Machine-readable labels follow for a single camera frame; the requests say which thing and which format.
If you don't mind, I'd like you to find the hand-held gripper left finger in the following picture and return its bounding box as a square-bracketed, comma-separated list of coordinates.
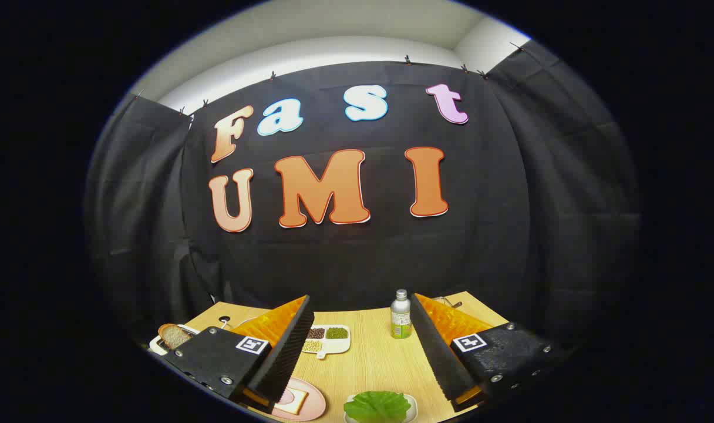
[162, 295, 315, 413]

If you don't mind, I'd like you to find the white divided dish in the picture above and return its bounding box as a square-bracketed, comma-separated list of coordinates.
[301, 325, 352, 360]

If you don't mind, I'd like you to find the brown-crust bread slice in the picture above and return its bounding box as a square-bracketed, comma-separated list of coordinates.
[159, 323, 192, 349]

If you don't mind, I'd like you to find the square white toast slice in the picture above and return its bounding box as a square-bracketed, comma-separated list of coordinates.
[273, 388, 309, 415]

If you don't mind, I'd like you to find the silver bottle green label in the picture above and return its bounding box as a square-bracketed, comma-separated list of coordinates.
[390, 289, 413, 340]

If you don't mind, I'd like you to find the pink round plate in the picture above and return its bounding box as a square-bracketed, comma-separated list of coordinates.
[272, 377, 327, 422]

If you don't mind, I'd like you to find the green lettuce leaf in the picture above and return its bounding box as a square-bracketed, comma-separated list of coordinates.
[345, 391, 412, 422]

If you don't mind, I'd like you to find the cream white toaster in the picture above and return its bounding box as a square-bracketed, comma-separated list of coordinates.
[149, 324, 202, 357]

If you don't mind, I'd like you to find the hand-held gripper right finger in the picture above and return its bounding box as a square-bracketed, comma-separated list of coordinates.
[410, 293, 569, 412]

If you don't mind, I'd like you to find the white square plate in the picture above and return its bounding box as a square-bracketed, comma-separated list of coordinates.
[342, 392, 419, 423]

